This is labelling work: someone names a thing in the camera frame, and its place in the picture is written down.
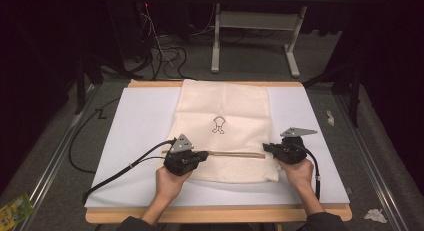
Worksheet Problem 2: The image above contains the wooden table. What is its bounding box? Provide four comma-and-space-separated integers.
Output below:
84, 80, 353, 225

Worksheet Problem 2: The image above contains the small crumpled white tissue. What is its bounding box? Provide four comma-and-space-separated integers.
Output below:
325, 109, 336, 127

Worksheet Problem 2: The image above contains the hand-held gripper cable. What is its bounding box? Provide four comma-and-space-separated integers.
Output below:
291, 142, 322, 201
81, 139, 178, 205

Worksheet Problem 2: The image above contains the white mesh laundry bag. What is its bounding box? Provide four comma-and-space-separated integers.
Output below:
156, 78, 281, 184

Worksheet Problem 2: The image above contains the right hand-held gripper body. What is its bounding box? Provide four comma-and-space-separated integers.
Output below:
270, 126, 319, 166

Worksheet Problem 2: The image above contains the black floor cable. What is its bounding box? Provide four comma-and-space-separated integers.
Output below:
68, 96, 121, 175

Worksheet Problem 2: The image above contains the left hand-held gripper cable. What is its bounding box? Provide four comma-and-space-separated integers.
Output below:
81, 139, 178, 205

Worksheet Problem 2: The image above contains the right hand-held gripper cable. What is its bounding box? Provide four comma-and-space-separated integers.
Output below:
291, 142, 322, 201

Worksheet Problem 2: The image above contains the white table mat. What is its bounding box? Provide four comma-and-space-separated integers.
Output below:
84, 86, 351, 209

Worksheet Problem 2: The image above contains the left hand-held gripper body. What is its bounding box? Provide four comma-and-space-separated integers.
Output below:
163, 133, 198, 177

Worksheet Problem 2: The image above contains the white metal desk frame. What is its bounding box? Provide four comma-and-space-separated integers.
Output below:
209, 0, 353, 79

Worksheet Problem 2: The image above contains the person's left hand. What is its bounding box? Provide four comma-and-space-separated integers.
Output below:
155, 165, 194, 203

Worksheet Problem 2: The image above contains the person's right hand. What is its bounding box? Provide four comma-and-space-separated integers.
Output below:
277, 157, 316, 193

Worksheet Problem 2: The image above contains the metal floor rail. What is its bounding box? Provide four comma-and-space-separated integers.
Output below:
332, 93, 403, 231
14, 83, 102, 231

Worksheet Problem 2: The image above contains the green yellow packet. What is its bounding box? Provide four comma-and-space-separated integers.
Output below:
0, 192, 36, 231

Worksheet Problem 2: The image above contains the tangle of floor cables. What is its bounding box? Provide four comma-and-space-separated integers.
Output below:
131, 0, 218, 81

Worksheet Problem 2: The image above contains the large crumpled white tissue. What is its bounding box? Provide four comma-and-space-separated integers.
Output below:
363, 208, 388, 224

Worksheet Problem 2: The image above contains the black metal stand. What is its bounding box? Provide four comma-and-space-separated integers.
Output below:
73, 52, 105, 116
302, 62, 364, 128

